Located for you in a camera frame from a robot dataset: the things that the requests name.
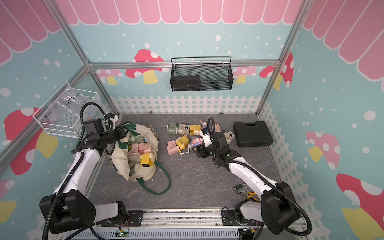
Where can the green pencil sharpener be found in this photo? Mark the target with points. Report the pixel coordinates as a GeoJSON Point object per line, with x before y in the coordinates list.
{"type": "Point", "coordinates": [172, 128]}

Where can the cream canvas tote bag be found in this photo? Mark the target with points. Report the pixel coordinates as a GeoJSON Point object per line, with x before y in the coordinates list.
{"type": "Point", "coordinates": [125, 157]}

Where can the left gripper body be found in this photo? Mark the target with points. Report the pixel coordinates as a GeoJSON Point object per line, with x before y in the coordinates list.
{"type": "Point", "coordinates": [114, 135]}

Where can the pink boxy pencil sharpener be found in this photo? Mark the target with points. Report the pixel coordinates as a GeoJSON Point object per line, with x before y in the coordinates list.
{"type": "Point", "coordinates": [172, 147]}

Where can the black wire mesh basket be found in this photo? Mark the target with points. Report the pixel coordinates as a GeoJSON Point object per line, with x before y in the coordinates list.
{"type": "Point", "coordinates": [215, 72]}

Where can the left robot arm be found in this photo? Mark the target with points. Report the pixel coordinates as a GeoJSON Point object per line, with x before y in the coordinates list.
{"type": "Point", "coordinates": [67, 208]}

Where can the yellow handled pliers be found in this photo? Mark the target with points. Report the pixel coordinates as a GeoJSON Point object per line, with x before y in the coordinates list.
{"type": "Point", "coordinates": [249, 195]}

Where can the cream crank pencil sharpener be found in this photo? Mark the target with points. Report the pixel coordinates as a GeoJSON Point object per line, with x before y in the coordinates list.
{"type": "Point", "coordinates": [229, 136]}

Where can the yellow black pencil sharpener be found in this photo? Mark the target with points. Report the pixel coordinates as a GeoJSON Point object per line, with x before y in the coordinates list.
{"type": "Point", "coordinates": [147, 159]}

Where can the yellow crank pencil sharpener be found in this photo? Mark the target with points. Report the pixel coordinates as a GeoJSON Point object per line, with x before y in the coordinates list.
{"type": "Point", "coordinates": [182, 143]}

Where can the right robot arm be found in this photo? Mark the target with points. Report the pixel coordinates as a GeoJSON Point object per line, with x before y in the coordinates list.
{"type": "Point", "coordinates": [276, 208]}

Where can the beige pencil sharpener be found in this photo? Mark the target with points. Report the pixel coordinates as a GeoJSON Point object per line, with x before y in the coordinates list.
{"type": "Point", "coordinates": [183, 129]}

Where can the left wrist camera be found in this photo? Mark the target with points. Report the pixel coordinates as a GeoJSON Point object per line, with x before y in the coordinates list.
{"type": "Point", "coordinates": [111, 120]}

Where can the purple pencil sharpener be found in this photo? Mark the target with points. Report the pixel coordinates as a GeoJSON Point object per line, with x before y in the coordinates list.
{"type": "Point", "coordinates": [204, 124]}

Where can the black plastic tool case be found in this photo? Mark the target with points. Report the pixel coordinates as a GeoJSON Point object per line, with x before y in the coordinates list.
{"type": "Point", "coordinates": [254, 134]}

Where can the black box in basket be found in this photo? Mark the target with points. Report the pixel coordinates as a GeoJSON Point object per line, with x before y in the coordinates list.
{"type": "Point", "coordinates": [185, 83]}

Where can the clear wall bin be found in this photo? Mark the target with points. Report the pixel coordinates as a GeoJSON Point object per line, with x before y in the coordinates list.
{"type": "Point", "coordinates": [60, 115]}

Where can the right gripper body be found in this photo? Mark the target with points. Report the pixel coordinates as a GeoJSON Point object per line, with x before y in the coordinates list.
{"type": "Point", "coordinates": [206, 151]}

